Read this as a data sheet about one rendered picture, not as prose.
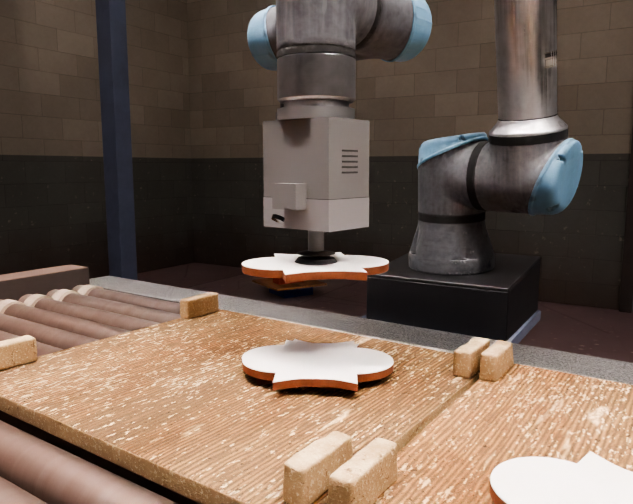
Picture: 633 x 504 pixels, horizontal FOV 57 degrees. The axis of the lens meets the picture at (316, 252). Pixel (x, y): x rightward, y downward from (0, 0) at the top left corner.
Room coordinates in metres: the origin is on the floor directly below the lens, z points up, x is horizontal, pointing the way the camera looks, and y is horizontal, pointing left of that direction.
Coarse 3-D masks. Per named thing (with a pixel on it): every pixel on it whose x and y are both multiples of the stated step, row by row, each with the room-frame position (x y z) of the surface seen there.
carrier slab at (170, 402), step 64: (192, 320) 0.76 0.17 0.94; (256, 320) 0.76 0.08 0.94; (0, 384) 0.53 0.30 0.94; (64, 384) 0.53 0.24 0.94; (128, 384) 0.53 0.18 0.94; (192, 384) 0.53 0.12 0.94; (256, 384) 0.53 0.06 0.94; (384, 384) 0.53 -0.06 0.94; (448, 384) 0.53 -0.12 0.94; (128, 448) 0.40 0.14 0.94; (192, 448) 0.40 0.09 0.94; (256, 448) 0.40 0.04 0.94
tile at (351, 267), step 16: (288, 256) 0.61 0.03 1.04; (336, 256) 0.61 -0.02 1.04; (352, 256) 0.61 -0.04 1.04; (368, 256) 0.61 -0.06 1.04; (256, 272) 0.54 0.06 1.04; (272, 272) 0.54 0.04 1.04; (288, 272) 0.52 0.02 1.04; (304, 272) 0.52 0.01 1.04; (320, 272) 0.53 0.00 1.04; (336, 272) 0.53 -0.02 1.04; (352, 272) 0.53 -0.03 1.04; (368, 272) 0.55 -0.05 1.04
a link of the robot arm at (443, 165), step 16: (432, 144) 0.99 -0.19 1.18; (448, 144) 0.97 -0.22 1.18; (464, 144) 0.97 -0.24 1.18; (480, 144) 0.97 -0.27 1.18; (432, 160) 0.99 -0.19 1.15; (448, 160) 0.97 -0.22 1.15; (464, 160) 0.96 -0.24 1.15; (432, 176) 0.99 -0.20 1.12; (448, 176) 0.97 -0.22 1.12; (464, 176) 0.95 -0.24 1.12; (432, 192) 0.99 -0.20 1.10; (448, 192) 0.98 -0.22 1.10; (464, 192) 0.96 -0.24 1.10; (432, 208) 1.00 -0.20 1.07; (448, 208) 0.98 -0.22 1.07; (464, 208) 0.98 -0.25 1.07; (480, 208) 0.97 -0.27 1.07
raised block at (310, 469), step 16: (336, 432) 0.37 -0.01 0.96; (304, 448) 0.35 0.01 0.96; (320, 448) 0.35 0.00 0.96; (336, 448) 0.35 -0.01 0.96; (352, 448) 0.37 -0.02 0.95; (288, 464) 0.33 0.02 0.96; (304, 464) 0.33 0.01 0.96; (320, 464) 0.33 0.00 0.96; (336, 464) 0.35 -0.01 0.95; (288, 480) 0.33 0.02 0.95; (304, 480) 0.32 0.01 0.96; (320, 480) 0.33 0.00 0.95; (288, 496) 0.33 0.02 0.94; (304, 496) 0.32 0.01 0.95
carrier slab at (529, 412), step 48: (480, 384) 0.53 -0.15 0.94; (528, 384) 0.53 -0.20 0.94; (576, 384) 0.53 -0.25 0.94; (624, 384) 0.53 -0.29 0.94; (432, 432) 0.43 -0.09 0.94; (480, 432) 0.43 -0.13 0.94; (528, 432) 0.43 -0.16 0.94; (576, 432) 0.43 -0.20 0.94; (624, 432) 0.43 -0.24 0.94; (432, 480) 0.36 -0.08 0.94; (480, 480) 0.36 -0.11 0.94
